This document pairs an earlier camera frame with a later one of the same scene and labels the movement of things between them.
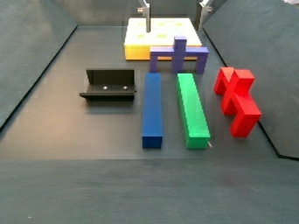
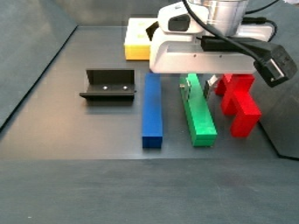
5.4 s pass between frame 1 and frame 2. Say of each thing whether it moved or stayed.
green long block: moved
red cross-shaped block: stayed
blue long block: stayed
